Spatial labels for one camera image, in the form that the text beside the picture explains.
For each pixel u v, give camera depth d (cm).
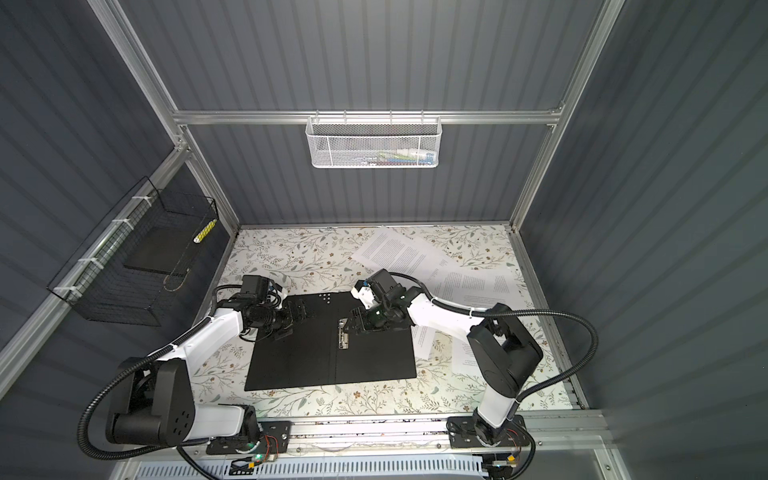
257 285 72
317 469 77
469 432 72
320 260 111
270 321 74
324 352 91
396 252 112
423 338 91
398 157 93
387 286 69
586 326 43
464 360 87
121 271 71
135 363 42
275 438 72
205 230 82
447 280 105
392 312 66
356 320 75
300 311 79
